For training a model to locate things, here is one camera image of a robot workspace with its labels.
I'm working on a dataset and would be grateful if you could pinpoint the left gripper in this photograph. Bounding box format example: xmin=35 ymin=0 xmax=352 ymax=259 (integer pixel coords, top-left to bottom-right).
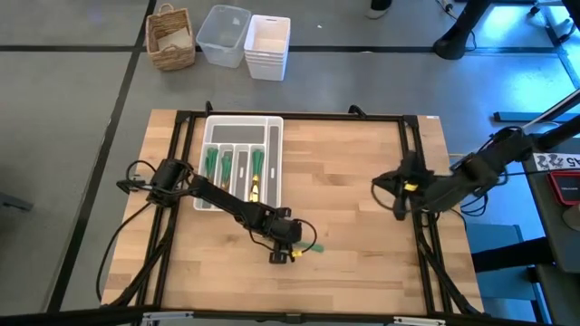
xmin=257 ymin=207 xmax=304 ymax=265

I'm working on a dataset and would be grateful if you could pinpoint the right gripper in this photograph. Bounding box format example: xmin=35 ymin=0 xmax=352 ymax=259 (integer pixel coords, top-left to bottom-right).
xmin=373 ymin=151 xmax=436 ymax=222

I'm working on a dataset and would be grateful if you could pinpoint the white plastic cutlery tray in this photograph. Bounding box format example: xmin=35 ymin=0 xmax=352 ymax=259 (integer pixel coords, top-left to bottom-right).
xmin=193 ymin=115 xmax=285 ymax=213

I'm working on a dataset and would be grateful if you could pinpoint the blue grey chair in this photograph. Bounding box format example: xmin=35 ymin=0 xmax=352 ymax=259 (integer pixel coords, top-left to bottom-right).
xmin=465 ymin=223 xmax=552 ymax=325

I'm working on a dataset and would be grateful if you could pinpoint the black floor bar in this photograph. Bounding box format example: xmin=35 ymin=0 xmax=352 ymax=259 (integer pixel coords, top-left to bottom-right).
xmin=492 ymin=110 xmax=580 ymax=124

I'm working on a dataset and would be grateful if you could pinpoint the black stand base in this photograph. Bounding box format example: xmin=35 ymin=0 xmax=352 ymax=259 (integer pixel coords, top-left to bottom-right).
xmin=432 ymin=0 xmax=493 ymax=62

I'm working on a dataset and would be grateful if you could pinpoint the black side desk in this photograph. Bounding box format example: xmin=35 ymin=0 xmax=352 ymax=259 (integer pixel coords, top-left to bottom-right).
xmin=514 ymin=129 xmax=580 ymax=275

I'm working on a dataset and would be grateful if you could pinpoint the white plastic bin stack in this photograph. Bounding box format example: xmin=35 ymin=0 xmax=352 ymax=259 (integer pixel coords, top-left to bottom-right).
xmin=243 ymin=14 xmax=292 ymax=83

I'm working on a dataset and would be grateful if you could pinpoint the white printed label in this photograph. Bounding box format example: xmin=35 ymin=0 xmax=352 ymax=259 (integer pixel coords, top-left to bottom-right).
xmin=532 ymin=152 xmax=580 ymax=172

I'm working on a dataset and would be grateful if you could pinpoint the person's shoe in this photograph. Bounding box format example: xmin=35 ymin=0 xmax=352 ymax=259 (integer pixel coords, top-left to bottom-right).
xmin=365 ymin=0 xmax=393 ymax=20

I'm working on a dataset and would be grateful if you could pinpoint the red-edged black tablet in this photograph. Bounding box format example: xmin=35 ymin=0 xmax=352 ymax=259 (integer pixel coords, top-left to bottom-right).
xmin=546 ymin=169 xmax=580 ymax=207

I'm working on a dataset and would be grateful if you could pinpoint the clear plastic bin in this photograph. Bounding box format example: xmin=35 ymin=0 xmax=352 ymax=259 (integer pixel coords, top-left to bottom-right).
xmin=195 ymin=4 xmax=253 ymax=70

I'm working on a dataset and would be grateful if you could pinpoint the grey round disc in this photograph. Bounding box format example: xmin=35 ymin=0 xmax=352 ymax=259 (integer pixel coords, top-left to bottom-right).
xmin=563 ymin=203 xmax=580 ymax=233

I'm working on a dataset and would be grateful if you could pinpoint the woven wicker basket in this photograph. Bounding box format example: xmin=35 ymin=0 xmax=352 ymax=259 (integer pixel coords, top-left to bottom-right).
xmin=144 ymin=3 xmax=197 ymax=72

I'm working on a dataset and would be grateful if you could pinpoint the black crossbar with silver brackets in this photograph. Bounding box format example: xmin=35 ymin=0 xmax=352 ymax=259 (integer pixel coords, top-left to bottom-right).
xmin=0 ymin=306 xmax=580 ymax=326

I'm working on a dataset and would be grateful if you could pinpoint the white paper sheet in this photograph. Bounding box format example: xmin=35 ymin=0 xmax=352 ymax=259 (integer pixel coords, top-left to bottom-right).
xmin=156 ymin=26 xmax=191 ymax=52

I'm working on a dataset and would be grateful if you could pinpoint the grey floor foot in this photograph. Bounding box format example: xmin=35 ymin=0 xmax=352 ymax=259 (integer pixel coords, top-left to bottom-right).
xmin=0 ymin=192 xmax=34 ymax=213

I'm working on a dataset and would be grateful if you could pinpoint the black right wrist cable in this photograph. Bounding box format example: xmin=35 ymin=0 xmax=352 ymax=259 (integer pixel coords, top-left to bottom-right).
xmin=370 ymin=179 xmax=396 ymax=213

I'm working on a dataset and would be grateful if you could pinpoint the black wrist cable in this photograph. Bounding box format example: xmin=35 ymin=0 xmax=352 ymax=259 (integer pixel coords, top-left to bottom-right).
xmin=296 ymin=218 xmax=319 ymax=249
xmin=370 ymin=179 xmax=396 ymax=213

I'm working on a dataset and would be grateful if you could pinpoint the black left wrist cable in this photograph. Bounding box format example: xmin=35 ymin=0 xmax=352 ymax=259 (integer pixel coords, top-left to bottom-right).
xmin=296 ymin=218 xmax=319 ymax=249

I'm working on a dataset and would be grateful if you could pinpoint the black and blue cable bundle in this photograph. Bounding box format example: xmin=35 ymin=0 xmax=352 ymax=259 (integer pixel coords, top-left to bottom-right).
xmin=459 ymin=194 xmax=489 ymax=216

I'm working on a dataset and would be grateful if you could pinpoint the black metal table frame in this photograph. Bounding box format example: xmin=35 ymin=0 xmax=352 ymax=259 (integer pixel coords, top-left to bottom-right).
xmin=108 ymin=101 xmax=484 ymax=318

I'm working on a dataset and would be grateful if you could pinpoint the white floor cable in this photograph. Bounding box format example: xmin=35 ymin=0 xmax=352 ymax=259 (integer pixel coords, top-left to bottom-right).
xmin=520 ymin=88 xmax=580 ymax=135

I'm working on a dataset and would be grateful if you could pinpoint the black left arm floor cable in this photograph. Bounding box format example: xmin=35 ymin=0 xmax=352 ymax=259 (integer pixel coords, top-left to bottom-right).
xmin=94 ymin=198 xmax=155 ymax=303

